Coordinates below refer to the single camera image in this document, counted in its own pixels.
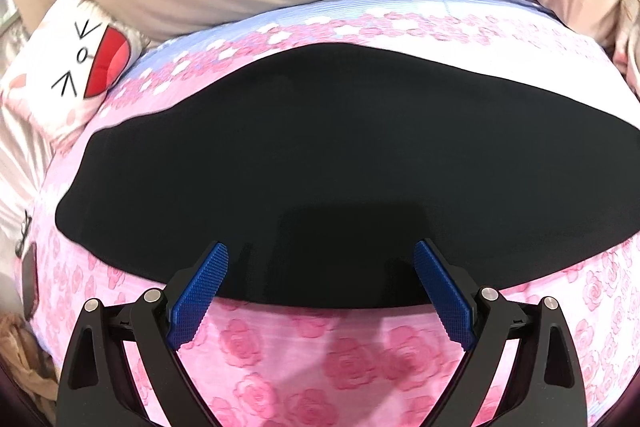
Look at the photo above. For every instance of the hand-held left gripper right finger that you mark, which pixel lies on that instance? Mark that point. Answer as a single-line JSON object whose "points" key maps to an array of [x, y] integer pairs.
{"points": [[445, 294]]}

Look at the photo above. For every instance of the cream floral blanket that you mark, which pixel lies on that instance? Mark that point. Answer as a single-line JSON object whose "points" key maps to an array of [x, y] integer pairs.
{"points": [[627, 42]]}

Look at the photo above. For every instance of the rabbit face pillow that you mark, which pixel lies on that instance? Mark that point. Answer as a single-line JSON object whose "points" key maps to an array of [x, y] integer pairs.
{"points": [[75, 67]]}

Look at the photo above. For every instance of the black eyeglasses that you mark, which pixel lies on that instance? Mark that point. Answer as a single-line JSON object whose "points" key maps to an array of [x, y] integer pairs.
{"points": [[24, 232]]}

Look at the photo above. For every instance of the pink rose bedsheet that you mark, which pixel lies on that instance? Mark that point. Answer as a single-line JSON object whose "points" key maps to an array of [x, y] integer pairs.
{"points": [[320, 357]]}

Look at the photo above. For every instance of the black smartphone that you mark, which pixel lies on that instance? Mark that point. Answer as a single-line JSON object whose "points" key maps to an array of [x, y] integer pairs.
{"points": [[30, 279]]}

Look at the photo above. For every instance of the white satin curtain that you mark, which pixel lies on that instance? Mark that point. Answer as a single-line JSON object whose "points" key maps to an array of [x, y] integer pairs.
{"points": [[20, 167]]}

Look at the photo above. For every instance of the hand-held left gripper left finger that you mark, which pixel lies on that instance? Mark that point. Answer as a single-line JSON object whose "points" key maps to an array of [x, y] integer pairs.
{"points": [[197, 294]]}

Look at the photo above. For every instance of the tan crumpled clothes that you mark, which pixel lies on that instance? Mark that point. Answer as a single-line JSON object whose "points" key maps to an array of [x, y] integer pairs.
{"points": [[25, 367]]}

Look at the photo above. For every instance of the black pants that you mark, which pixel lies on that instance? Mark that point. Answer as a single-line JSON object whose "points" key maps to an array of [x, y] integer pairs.
{"points": [[325, 177]]}

